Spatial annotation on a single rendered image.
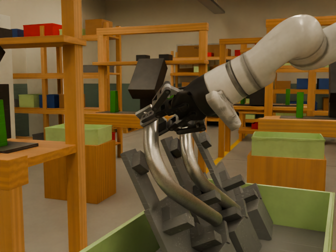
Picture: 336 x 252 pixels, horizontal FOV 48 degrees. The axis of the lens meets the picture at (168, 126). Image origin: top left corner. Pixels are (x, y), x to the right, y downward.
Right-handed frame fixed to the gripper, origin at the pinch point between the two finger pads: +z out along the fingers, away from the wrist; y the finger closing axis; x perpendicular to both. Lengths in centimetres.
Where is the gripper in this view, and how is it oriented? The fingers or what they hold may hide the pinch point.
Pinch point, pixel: (154, 124)
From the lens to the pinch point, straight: 75.6
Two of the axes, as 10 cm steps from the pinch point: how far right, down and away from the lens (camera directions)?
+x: 0.2, 7.1, -7.1
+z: -8.1, 4.3, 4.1
